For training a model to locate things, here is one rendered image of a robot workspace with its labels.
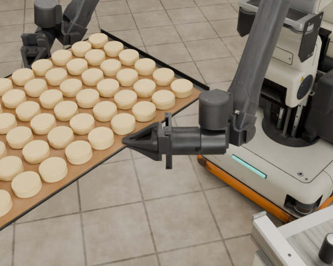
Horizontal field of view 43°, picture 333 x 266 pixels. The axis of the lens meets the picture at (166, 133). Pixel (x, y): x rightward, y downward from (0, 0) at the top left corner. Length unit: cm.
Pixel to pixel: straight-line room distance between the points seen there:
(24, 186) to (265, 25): 55
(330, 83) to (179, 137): 98
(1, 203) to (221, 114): 42
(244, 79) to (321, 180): 107
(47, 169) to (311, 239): 54
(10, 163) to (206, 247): 123
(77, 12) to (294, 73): 80
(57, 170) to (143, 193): 133
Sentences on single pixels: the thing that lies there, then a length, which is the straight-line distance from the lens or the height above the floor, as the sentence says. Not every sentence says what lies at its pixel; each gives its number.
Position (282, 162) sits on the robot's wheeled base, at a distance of 191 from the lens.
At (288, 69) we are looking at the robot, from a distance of 162.
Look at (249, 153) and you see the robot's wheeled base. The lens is 192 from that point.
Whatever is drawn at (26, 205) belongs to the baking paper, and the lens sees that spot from 78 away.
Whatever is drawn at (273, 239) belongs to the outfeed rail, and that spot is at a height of 90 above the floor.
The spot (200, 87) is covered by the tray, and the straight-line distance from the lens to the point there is 98.
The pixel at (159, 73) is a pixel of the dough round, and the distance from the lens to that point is 99.
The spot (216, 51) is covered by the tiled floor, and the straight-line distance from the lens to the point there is 321.
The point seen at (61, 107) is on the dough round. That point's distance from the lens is 93.
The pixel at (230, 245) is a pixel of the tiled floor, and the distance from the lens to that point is 192.
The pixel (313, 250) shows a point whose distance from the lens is 92.
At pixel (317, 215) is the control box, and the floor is 84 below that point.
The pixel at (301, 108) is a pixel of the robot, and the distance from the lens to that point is 196.
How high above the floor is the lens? 156
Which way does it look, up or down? 40 degrees down
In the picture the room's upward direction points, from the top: straight up
